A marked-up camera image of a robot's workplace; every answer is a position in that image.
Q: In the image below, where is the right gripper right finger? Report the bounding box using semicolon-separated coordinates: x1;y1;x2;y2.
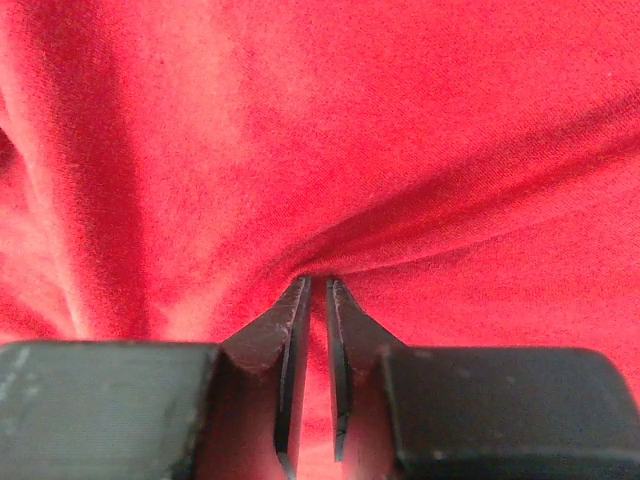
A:
327;279;639;479

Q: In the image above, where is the red t-shirt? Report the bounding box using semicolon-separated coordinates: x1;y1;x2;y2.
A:
1;1;639;479

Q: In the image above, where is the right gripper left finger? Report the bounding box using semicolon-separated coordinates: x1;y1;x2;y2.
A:
1;277;311;479

